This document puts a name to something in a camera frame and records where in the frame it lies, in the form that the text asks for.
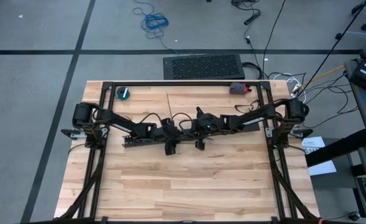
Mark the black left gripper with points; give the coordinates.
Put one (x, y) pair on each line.
(170, 133)

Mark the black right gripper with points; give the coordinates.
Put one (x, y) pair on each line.
(207, 124)

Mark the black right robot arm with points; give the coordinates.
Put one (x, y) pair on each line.
(257, 116)

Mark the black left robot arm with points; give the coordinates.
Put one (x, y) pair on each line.
(123, 123)

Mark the grey and red tool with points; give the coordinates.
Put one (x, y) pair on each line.
(237, 88)

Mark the black perforated metal case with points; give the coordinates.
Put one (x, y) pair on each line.
(204, 67)

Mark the white small tube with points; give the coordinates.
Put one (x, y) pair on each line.
(125, 92)

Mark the green tape roll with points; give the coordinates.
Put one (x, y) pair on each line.
(120, 95)

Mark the white power strip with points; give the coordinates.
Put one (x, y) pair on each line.
(295, 88)

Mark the white paper sheet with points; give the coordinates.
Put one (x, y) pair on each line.
(321, 165)

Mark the black desk leg bar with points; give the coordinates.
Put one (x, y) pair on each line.
(335, 149)

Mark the black computer mouse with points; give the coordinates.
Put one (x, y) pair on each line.
(354, 216)

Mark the office chair base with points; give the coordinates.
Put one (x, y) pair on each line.
(365, 26)

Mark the black aluminium table frame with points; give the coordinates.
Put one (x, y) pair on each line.
(185, 83)

